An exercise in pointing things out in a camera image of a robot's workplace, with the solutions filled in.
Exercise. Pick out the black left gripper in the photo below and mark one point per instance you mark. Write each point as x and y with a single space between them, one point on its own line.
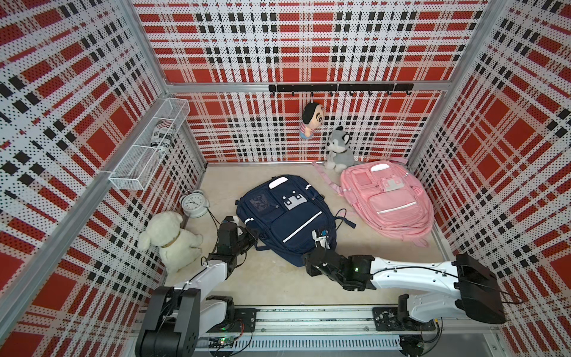
252 238

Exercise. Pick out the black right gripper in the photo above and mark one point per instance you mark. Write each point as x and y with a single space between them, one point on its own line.
310 269

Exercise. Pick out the navy blue backpack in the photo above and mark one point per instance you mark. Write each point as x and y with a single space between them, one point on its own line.
282 214

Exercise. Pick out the pink school backpack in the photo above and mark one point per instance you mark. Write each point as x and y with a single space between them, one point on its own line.
388 198

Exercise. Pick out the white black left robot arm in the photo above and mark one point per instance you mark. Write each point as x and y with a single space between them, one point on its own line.
178 315

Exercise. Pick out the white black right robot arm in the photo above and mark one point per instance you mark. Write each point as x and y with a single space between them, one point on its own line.
462 288

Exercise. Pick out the white alarm clock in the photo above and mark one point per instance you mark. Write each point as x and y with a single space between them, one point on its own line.
195 204

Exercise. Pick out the cream teddy bear plush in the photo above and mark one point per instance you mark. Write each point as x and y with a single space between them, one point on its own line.
177 246

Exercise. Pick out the green circuit board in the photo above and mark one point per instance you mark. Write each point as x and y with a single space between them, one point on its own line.
222 343

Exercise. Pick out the grey white husky plush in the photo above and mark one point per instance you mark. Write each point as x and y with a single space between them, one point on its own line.
339 156

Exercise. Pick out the striped can on shelf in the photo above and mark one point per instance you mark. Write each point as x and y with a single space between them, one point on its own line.
162 136

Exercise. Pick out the cartoon boy doll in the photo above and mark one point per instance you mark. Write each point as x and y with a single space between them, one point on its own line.
312 118

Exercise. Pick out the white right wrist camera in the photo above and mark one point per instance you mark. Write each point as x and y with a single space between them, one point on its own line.
321 239

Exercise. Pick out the white wire mesh shelf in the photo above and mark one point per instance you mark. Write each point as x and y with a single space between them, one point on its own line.
139 165

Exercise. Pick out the black wall hook rail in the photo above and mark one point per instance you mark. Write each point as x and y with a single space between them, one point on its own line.
342 87

